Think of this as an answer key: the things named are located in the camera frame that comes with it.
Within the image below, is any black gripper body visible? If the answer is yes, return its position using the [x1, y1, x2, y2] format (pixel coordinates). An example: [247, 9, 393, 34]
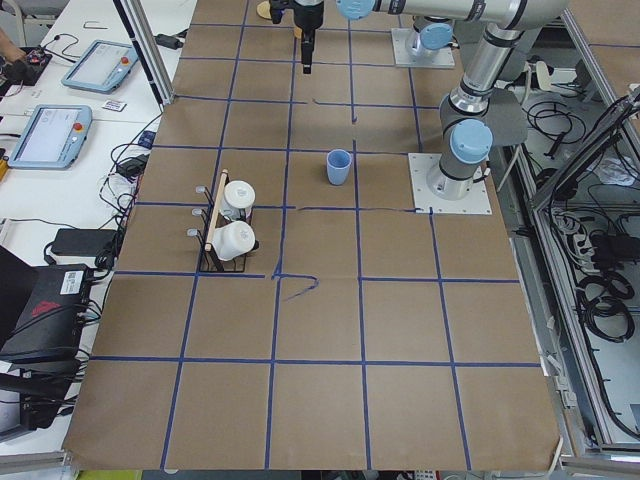
[292, 0, 324, 32]

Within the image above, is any light blue plastic cup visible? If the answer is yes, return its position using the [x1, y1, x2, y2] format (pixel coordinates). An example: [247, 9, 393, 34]
[326, 149, 352, 186]

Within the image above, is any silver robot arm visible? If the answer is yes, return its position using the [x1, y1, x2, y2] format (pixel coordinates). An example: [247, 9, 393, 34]
[407, 16, 454, 58]
[336, 1, 568, 200]

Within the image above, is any wooden cup tree stand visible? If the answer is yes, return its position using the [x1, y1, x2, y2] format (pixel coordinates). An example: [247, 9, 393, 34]
[256, 1, 282, 24]

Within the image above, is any white mug far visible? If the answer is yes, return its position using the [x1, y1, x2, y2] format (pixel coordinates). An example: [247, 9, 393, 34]
[220, 180, 256, 221]

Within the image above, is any white mug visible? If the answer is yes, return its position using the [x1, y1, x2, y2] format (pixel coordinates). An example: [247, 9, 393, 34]
[212, 220, 259, 261]
[220, 180, 256, 221]

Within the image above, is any plaid cloth pouch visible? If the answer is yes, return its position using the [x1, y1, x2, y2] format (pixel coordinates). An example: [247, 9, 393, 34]
[137, 130, 156, 150]

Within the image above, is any teach pendant far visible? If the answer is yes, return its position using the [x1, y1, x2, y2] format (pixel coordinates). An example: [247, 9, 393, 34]
[61, 40, 138, 94]

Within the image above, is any teach pendant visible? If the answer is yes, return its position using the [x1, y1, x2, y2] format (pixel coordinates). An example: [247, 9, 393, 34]
[8, 104, 93, 170]
[61, 40, 138, 94]

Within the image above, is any small remote control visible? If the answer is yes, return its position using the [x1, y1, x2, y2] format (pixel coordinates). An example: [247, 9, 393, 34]
[103, 100, 127, 112]

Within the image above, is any white mug near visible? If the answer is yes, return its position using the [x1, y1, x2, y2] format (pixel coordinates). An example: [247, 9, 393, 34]
[212, 220, 259, 261]

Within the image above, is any grey office chair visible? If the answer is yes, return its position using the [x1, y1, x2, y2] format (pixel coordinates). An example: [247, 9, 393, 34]
[507, 57, 560, 92]

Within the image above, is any teach pendant near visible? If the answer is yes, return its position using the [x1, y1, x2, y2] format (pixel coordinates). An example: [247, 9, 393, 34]
[8, 104, 93, 170]

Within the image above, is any black power adapter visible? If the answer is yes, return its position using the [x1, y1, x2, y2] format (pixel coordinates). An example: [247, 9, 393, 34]
[49, 228, 116, 257]

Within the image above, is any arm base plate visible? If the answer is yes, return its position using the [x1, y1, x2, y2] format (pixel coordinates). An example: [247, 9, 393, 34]
[391, 24, 455, 69]
[408, 153, 492, 215]

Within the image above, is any aluminium frame post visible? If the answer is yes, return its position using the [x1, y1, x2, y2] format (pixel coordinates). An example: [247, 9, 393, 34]
[113, 0, 175, 106]

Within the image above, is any black wire mug rack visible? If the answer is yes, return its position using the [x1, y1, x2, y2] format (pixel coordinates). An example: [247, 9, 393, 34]
[187, 169, 259, 273]

